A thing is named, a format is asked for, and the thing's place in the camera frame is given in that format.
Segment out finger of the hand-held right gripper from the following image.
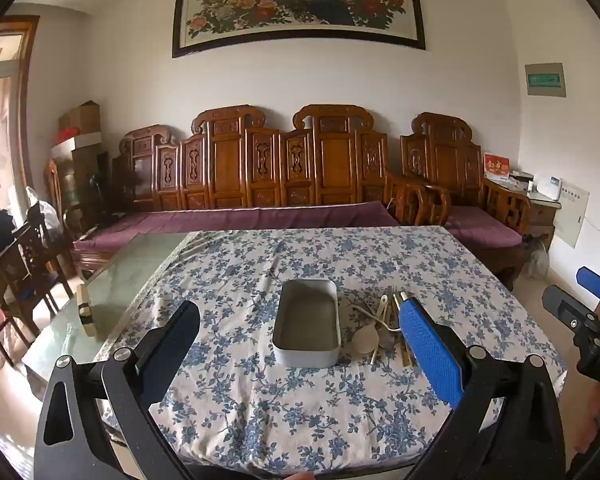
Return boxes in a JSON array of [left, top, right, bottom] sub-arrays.
[[542, 285, 600, 333], [577, 267, 600, 305]]

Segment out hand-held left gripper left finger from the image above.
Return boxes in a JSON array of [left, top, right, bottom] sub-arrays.
[[32, 301, 201, 480]]

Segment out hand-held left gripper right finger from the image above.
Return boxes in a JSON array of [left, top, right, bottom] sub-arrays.
[[399, 297, 567, 480]]

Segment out white rectangular metal box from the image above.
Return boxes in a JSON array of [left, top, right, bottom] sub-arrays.
[[272, 280, 340, 368]]

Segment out grey plastic bag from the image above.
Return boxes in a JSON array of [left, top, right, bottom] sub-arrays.
[[522, 239, 551, 279]]

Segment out glass top coffee table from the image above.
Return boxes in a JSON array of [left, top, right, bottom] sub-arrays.
[[22, 231, 192, 392]]

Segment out wooden side table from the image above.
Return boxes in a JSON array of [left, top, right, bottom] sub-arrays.
[[522, 195, 559, 252]]

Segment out small wooden block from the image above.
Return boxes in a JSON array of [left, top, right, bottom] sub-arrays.
[[77, 284, 99, 337]]

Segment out white desk device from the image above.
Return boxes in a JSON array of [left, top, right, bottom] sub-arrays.
[[534, 175, 564, 201]]

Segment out square purple seat cushion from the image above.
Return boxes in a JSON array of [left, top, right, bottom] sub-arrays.
[[445, 205, 524, 249]]

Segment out blue floral tablecloth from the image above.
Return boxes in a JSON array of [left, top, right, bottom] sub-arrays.
[[92, 225, 569, 480]]

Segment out red gift box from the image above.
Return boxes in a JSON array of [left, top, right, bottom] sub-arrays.
[[482, 152, 512, 181]]

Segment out long purple seat cushion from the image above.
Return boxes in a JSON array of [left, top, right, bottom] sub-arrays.
[[72, 201, 401, 257]]

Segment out dark wooden chair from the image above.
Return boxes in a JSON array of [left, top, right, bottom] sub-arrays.
[[0, 220, 77, 367]]

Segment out white plastic bag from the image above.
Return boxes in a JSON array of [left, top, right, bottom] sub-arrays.
[[26, 187, 64, 242]]

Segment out carved wooden armchair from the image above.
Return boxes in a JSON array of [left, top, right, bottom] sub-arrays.
[[400, 112, 534, 291]]

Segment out dark wooden cabinet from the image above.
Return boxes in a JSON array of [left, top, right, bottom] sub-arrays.
[[69, 147, 112, 213]]

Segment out carved wooden sofa bench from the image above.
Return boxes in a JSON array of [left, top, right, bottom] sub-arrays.
[[72, 105, 452, 281]]

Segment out white flat box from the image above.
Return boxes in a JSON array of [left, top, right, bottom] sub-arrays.
[[50, 132, 104, 152]]

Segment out brown cardboard box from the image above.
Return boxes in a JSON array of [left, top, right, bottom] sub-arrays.
[[59, 101, 102, 134]]

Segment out framed floral peacock painting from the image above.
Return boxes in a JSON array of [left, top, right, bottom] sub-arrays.
[[172, 0, 427, 59]]

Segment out white wall panel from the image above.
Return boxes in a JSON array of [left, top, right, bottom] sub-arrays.
[[552, 182, 591, 250]]

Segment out green wall electrical box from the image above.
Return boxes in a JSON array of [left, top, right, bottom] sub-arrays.
[[524, 62, 567, 98]]

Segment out wooden door frame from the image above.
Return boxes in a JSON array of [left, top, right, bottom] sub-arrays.
[[0, 15, 41, 202]]

